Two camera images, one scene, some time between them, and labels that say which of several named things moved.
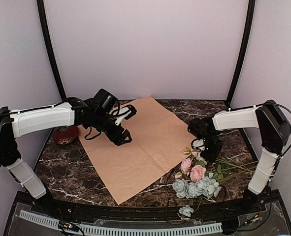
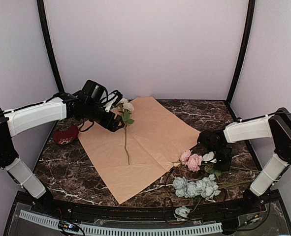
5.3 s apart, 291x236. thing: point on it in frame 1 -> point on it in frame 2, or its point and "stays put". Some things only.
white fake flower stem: x=202 y=161 -> x=126 y=106
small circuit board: x=68 y=226 stays put
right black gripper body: x=213 y=145 -> x=225 y=156
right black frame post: x=243 y=50 stays put
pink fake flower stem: x=197 y=173 -> x=193 y=162
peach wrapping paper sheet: x=157 y=140 stays put
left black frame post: x=41 y=13 stays put
